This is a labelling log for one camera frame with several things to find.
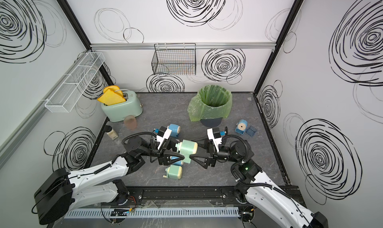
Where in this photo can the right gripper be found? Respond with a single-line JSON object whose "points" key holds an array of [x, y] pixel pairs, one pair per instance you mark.
{"points": [[213, 155]]}

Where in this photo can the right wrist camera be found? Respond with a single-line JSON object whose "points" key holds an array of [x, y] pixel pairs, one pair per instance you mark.
{"points": [[215, 135]]}

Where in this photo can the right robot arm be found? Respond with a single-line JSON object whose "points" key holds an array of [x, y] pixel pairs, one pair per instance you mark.
{"points": [[254, 186]]}

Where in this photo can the yellow toy toast slice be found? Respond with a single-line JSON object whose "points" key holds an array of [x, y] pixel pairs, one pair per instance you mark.
{"points": [[112, 95]]}

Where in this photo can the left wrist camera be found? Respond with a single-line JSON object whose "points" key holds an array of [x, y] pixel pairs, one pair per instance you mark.
{"points": [[162, 138]]}

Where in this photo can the small beige bottle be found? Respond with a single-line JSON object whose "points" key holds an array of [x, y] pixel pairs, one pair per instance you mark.
{"points": [[110, 132]]}

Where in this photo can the green sharpener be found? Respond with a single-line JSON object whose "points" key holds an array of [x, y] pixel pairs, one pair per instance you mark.
{"points": [[173, 172], [187, 148]]}

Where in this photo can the blue sharpener tray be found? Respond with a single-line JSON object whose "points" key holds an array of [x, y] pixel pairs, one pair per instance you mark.
{"points": [[251, 131]]}

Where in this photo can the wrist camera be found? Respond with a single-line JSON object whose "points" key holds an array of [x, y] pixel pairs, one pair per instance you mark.
{"points": [[162, 138], [215, 135]]}

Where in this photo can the bin with green bag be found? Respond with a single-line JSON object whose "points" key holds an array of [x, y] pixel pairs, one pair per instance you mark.
{"points": [[210, 105]]}

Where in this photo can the white wire shelf basket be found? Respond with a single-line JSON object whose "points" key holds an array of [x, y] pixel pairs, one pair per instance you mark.
{"points": [[77, 84]]}

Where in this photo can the grey slotted cable duct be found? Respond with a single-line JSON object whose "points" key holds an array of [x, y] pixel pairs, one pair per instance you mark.
{"points": [[138, 213]]}

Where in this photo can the mint green toaster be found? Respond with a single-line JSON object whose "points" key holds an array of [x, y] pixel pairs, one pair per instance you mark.
{"points": [[117, 112]]}

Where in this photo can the green sharpener bottom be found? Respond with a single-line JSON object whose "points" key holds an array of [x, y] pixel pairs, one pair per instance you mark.
{"points": [[173, 172]]}

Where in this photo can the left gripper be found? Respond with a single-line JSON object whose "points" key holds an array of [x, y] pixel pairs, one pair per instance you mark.
{"points": [[163, 154]]}

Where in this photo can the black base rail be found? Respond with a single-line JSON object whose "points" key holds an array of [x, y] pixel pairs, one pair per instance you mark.
{"points": [[179, 193]]}

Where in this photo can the black wire basket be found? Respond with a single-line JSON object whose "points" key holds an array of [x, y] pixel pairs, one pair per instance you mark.
{"points": [[174, 59]]}

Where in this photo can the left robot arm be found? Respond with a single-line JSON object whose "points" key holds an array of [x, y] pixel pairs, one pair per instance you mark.
{"points": [[66, 190]]}

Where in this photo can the blue sharpener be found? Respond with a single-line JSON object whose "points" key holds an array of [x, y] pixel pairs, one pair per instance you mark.
{"points": [[175, 130], [241, 127], [178, 163]]}

